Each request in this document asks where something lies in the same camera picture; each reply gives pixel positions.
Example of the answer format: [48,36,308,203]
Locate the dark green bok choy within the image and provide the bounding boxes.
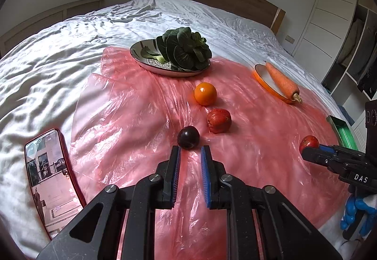
[156,27,213,72]

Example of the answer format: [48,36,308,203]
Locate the carrot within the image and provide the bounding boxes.
[264,61,303,104]

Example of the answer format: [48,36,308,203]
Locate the black hanging clothes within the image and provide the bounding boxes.
[357,64,377,99]

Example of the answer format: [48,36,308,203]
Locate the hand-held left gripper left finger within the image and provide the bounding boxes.
[35,146,181,260]

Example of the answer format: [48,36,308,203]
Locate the green metal tray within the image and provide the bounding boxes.
[326,115,358,151]

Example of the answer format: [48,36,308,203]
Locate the patterned plate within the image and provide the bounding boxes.
[130,39,211,78]

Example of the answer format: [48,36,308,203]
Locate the blue cloth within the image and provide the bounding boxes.
[338,105,354,123]

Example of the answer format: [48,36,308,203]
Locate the small orange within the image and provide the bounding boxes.
[194,82,217,106]

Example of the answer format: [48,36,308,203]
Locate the white wardrobe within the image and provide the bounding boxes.
[291,0,377,137]

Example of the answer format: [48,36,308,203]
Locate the person's right hand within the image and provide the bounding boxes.
[340,193,377,240]

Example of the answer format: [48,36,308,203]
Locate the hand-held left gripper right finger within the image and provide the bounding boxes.
[200,145,344,260]

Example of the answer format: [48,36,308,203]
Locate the dark plum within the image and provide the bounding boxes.
[177,126,201,149]

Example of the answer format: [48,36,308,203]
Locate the pink plastic sheet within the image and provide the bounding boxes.
[69,46,348,260]

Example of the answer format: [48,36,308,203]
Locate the red apple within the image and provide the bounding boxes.
[299,135,319,156]
[206,108,232,134]

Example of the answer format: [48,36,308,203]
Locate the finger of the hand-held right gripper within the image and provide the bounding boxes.
[302,147,348,174]
[319,144,367,162]

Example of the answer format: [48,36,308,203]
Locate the smartphone with red case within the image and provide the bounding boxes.
[24,128,87,241]

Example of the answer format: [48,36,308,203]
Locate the wooden wall panel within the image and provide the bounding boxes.
[0,0,107,55]

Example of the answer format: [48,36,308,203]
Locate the orange rimmed white plate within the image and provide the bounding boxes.
[253,64,296,104]

